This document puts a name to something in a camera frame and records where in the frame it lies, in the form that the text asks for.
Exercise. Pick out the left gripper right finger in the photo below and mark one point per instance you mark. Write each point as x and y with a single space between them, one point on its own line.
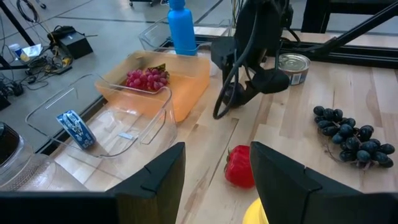
295 199

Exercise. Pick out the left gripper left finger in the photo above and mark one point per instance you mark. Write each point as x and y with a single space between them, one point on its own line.
140 202

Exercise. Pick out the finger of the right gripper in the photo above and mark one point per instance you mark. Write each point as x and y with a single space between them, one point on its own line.
270 81
224 53

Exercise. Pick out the silver can with red label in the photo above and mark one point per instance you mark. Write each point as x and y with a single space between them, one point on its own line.
293 65

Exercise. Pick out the dark round fruit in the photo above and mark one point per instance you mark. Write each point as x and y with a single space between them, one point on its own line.
231 95

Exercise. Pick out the yellow water bottle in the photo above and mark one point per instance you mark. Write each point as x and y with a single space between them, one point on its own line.
255 214

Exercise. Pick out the blue water bottle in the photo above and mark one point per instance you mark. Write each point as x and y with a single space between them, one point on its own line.
182 31

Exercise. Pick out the red toy strawberry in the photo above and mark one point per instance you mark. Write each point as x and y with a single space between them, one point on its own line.
239 168

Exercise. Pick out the dark grape bunch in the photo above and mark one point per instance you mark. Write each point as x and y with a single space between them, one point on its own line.
354 143

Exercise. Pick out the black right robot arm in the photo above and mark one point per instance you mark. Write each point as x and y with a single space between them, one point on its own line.
267 12

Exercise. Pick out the orange plastic bin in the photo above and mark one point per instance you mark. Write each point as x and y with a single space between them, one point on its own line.
186 90

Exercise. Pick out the clear plastic bin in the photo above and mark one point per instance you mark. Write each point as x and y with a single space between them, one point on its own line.
126 136
152 35

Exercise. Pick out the red grape bunch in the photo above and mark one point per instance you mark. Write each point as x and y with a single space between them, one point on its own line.
146 81

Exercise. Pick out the blue and white can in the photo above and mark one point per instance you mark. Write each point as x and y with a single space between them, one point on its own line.
76 129

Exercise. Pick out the black equipment box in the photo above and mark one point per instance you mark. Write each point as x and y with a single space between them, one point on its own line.
74 45

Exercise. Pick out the white paper sheet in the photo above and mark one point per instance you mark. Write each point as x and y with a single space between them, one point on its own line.
34 49

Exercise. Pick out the white plastic bottle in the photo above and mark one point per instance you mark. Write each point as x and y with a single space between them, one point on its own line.
17 51

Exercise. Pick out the black tripod stand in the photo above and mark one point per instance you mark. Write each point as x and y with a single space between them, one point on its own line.
15 21

